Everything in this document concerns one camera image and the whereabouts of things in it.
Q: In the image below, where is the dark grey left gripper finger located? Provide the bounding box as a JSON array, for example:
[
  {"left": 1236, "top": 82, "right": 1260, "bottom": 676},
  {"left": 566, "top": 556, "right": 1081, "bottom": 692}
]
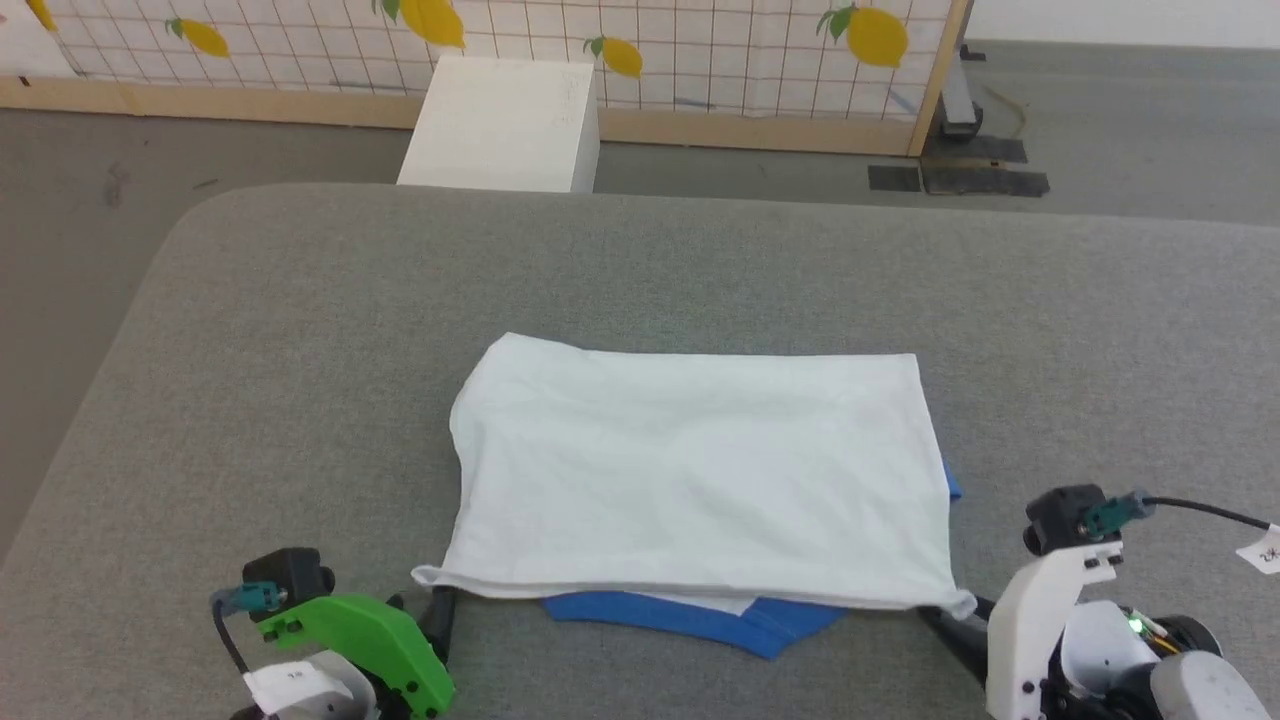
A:
[{"left": 424, "top": 587, "right": 460, "bottom": 667}]

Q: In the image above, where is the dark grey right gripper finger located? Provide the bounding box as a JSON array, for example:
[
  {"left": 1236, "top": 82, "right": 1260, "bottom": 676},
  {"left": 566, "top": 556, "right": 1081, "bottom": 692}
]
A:
[{"left": 917, "top": 598, "right": 998, "bottom": 683}]

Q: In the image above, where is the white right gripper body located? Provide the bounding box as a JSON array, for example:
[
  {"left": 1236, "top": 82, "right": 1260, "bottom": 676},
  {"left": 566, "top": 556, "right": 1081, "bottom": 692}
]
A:
[{"left": 984, "top": 543, "right": 1128, "bottom": 720}]

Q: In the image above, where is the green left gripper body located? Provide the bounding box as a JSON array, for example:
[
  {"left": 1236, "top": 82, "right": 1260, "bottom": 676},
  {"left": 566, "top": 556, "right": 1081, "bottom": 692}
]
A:
[{"left": 256, "top": 593, "right": 457, "bottom": 718}]

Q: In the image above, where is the blue and white garment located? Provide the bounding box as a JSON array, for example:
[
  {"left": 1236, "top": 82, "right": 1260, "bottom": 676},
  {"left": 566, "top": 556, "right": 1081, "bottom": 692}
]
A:
[{"left": 411, "top": 332, "right": 980, "bottom": 662}]

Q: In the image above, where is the grey fabric sofa cushion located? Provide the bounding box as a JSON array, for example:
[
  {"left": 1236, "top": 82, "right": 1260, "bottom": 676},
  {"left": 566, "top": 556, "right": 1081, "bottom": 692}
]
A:
[{"left": 0, "top": 182, "right": 1280, "bottom": 720}]

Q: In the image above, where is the white box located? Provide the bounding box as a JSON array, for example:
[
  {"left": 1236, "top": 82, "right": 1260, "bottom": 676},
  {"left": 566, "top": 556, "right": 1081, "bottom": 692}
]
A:
[{"left": 396, "top": 54, "right": 602, "bottom": 195}]

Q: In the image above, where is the grey partition foot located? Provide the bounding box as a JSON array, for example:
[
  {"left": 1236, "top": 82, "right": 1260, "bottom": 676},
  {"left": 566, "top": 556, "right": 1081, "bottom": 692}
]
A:
[{"left": 939, "top": 44, "right": 987, "bottom": 140}]

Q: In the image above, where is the lemon print partition screen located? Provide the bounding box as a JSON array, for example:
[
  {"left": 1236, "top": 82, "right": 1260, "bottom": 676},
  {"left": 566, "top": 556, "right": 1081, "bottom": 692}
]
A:
[{"left": 0, "top": 0, "right": 974, "bottom": 159}]

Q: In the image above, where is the white left cable tag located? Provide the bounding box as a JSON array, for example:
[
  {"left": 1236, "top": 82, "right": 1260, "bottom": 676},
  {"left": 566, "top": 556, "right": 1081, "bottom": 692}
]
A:
[{"left": 242, "top": 654, "right": 353, "bottom": 717}]

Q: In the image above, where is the white cable tag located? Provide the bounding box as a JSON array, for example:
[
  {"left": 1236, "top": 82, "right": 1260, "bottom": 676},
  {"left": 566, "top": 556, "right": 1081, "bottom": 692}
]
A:
[
  {"left": 1236, "top": 521, "right": 1280, "bottom": 575},
  {"left": 242, "top": 654, "right": 353, "bottom": 717}
]

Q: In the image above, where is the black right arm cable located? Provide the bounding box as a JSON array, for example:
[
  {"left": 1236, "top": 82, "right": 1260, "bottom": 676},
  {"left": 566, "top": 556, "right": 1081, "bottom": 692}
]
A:
[{"left": 1084, "top": 490, "right": 1273, "bottom": 538}]

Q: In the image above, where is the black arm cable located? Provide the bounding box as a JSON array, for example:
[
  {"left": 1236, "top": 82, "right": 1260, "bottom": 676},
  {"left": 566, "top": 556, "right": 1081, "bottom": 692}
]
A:
[
  {"left": 209, "top": 582, "right": 288, "bottom": 679},
  {"left": 1084, "top": 490, "right": 1273, "bottom": 538}
]

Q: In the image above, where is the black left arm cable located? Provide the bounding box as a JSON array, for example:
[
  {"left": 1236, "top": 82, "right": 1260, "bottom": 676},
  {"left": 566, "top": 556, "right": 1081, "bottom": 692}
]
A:
[{"left": 209, "top": 582, "right": 288, "bottom": 679}]

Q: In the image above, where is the white right cable tag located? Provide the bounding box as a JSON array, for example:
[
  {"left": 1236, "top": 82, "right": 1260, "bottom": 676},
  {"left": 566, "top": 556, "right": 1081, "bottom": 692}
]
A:
[{"left": 1236, "top": 521, "right": 1280, "bottom": 575}]

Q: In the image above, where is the thin yellowish floor cord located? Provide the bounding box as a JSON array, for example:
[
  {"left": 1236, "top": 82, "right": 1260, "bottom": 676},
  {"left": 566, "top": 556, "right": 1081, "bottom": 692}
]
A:
[{"left": 984, "top": 84, "right": 1030, "bottom": 140}]

